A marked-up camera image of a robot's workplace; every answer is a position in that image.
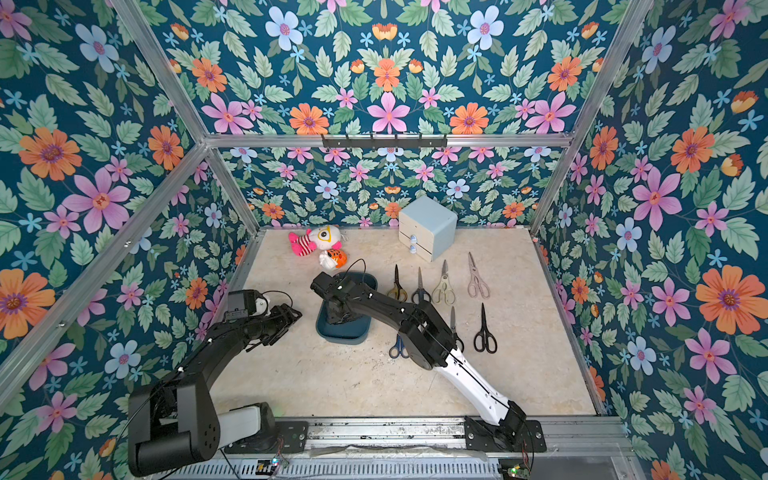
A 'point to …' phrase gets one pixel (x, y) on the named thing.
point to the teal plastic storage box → (351, 332)
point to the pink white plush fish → (323, 237)
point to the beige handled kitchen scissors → (476, 284)
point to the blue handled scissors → (399, 349)
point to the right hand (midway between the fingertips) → (342, 316)
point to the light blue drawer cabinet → (427, 228)
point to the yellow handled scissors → (396, 287)
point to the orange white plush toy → (332, 259)
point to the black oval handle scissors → (484, 340)
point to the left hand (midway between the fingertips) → (298, 315)
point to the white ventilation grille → (398, 468)
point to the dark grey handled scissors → (421, 294)
